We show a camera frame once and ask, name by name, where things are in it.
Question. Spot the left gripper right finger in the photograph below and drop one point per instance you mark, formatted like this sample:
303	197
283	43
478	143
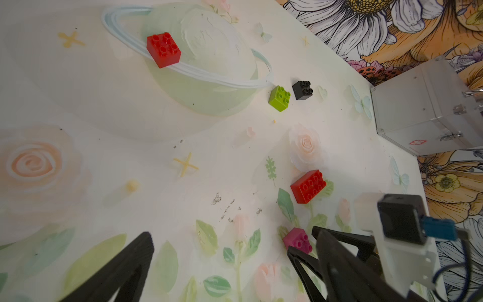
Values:
346	277

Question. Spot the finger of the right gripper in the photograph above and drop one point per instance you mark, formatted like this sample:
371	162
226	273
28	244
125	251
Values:
300	262
366	245

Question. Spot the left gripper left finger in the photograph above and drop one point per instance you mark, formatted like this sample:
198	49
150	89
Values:
123	277

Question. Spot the magenta lego brick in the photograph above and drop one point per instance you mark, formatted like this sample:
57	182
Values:
298	239

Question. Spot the long red lego brick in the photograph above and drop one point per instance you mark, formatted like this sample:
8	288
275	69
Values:
308	186

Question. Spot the small red lego brick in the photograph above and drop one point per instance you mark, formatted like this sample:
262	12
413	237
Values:
163	50

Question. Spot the green lego brick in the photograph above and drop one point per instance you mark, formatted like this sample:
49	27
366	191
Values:
279	98

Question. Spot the black lego brick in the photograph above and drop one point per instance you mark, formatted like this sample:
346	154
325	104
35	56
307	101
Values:
302	90

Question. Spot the silver metal case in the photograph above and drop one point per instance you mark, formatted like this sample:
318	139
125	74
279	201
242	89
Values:
428	110

